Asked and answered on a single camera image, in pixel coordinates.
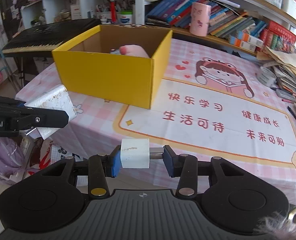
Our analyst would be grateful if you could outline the large white charger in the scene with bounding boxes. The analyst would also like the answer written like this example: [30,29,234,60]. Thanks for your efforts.
[25,84,77,140]

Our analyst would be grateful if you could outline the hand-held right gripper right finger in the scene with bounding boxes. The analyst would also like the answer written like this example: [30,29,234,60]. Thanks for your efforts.
[164,144,246,198]

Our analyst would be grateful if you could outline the black electronic keyboard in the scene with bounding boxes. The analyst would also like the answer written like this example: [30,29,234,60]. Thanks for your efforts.
[1,18,102,58]

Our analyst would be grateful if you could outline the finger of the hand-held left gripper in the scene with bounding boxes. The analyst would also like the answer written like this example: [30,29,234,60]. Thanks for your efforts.
[0,94,33,115]
[9,108,69,133]

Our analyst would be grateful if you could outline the clear tape roll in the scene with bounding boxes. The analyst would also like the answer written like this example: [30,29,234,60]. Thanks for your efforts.
[256,66,277,87]

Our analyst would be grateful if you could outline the white storage box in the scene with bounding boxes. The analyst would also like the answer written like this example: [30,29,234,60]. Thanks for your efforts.
[281,0,296,22]

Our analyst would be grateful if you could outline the black keyboard stand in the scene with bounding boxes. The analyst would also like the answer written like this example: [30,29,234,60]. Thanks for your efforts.
[6,56,25,93]

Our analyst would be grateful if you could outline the yellow cardboard box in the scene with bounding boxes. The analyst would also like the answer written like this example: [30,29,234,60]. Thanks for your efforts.
[52,25,173,110]

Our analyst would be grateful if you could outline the white box with red label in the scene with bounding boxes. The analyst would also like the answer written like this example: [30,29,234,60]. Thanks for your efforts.
[70,4,82,20]

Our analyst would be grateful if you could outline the white printed plastic bag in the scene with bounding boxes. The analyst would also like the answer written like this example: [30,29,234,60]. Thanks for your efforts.
[28,137,56,176]

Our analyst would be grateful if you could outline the white pen cup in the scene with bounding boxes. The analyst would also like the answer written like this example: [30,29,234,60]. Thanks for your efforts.
[95,4,111,20]

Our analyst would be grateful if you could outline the grey pencil case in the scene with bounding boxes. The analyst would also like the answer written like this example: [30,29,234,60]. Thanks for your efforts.
[276,89,296,101]

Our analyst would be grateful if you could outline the orange and white box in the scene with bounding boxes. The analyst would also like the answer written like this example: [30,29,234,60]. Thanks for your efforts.
[235,30,265,46]
[229,36,257,53]

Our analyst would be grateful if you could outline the small white charger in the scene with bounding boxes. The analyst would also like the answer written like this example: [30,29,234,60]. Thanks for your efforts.
[121,138,163,169]

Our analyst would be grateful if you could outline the pink checked printed desktop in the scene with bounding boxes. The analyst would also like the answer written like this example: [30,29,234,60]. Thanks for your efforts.
[15,39,296,205]

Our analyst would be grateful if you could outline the white wooden bookshelf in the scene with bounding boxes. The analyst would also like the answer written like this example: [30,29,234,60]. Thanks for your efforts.
[20,0,296,55]

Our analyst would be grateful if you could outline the pink cartoon cylinder tin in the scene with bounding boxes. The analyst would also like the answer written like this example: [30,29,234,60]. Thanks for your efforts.
[189,1,211,37]

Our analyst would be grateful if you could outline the messy stack of papers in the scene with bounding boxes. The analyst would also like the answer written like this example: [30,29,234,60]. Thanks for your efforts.
[262,45,296,98]

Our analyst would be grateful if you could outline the wooden chessboard box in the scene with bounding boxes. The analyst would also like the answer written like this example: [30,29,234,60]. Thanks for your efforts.
[113,23,145,28]

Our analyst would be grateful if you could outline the fluffy lilac garment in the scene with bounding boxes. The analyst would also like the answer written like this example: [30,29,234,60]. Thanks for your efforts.
[258,204,296,240]

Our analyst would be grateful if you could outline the white jar with green lid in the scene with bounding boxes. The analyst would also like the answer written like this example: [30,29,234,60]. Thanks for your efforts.
[120,10,133,24]

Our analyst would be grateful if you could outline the red toy pen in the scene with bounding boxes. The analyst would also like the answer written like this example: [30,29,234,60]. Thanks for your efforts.
[109,0,117,23]

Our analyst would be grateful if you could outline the long row of colourful books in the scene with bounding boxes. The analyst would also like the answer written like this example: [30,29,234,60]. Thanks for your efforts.
[146,0,267,37]

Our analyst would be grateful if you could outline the pink plush pig toy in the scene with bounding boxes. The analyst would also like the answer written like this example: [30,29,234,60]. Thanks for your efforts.
[119,44,150,58]

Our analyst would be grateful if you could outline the black stapler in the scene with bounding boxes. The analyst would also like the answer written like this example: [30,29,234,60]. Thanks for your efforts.
[146,15,172,28]

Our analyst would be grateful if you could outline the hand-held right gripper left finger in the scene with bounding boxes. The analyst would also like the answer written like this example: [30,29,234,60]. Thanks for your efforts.
[41,145,122,197]

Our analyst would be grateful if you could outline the red thick book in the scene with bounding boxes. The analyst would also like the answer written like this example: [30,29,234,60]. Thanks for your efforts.
[266,20,296,43]

